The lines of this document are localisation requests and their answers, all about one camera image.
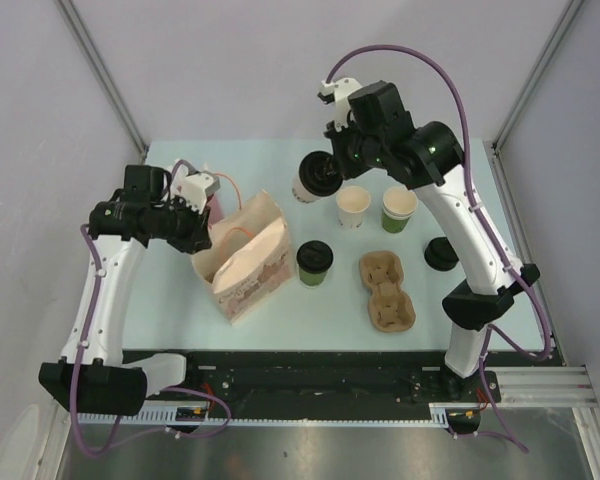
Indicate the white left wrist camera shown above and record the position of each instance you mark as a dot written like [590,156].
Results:
[194,187]

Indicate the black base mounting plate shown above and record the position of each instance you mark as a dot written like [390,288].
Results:
[333,380]

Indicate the green paper cup stack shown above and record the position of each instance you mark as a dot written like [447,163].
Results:
[398,206]

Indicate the black cup lid stack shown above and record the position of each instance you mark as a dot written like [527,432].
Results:
[440,255]

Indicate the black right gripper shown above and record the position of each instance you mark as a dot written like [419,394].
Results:
[338,139]

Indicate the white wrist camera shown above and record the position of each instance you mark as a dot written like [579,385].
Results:
[194,187]
[337,93]

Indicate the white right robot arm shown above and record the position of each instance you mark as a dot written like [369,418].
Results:
[372,129]

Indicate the white paper cup stack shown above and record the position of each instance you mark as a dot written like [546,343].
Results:
[352,204]

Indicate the pink straw holder cup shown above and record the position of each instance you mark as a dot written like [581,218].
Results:
[216,213]

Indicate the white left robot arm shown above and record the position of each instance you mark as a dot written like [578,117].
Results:
[153,203]

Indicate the brown pulp cup carrier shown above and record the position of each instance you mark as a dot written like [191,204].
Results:
[390,308]

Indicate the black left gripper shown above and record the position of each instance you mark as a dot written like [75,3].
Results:
[198,238]

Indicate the white slotted cable duct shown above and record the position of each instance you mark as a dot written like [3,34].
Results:
[393,415]

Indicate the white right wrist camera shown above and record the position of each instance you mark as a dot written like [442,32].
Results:
[337,93]

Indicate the printed paper takeout bag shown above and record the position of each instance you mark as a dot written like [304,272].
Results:
[250,257]

